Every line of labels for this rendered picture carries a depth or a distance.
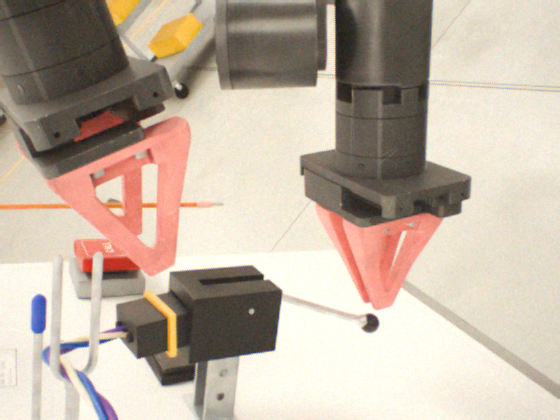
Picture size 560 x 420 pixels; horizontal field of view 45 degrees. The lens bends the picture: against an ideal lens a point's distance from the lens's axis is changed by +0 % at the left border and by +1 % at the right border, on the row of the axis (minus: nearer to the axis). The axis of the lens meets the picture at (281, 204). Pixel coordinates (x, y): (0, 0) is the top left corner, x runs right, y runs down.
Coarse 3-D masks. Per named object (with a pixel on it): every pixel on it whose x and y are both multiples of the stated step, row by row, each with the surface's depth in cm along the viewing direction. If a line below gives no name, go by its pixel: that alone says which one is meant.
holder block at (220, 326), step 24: (192, 288) 38; (216, 288) 39; (240, 288) 39; (264, 288) 40; (192, 312) 37; (216, 312) 38; (240, 312) 39; (264, 312) 39; (192, 336) 38; (216, 336) 38; (240, 336) 39; (264, 336) 40; (192, 360) 38
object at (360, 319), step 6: (282, 294) 42; (282, 300) 42; (288, 300) 42; (294, 300) 43; (300, 300) 43; (300, 306) 43; (306, 306) 43; (312, 306) 43; (318, 306) 44; (252, 312) 39; (324, 312) 44; (330, 312) 44; (336, 312) 45; (342, 312) 45; (342, 318) 45; (348, 318) 45; (354, 318) 45; (360, 318) 46; (360, 324) 46; (366, 324) 46
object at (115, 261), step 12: (84, 240) 60; (96, 240) 60; (108, 240) 60; (84, 252) 57; (96, 252) 57; (108, 252) 57; (120, 252) 58; (84, 264) 55; (108, 264) 56; (120, 264) 57; (132, 264) 57
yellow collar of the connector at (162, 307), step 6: (144, 294) 39; (150, 294) 39; (150, 300) 39; (156, 300) 38; (156, 306) 38; (162, 306) 38; (162, 312) 37; (168, 312) 37; (168, 318) 37; (174, 318) 37; (168, 324) 37; (174, 324) 37; (168, 330) 37; (174, 330) 37; (168, 336) 37; (174, 336) 37; (168, 342) 37; (174, 342) 37; (174, 348) 37; (168, 354) 38; (174, 354) 38
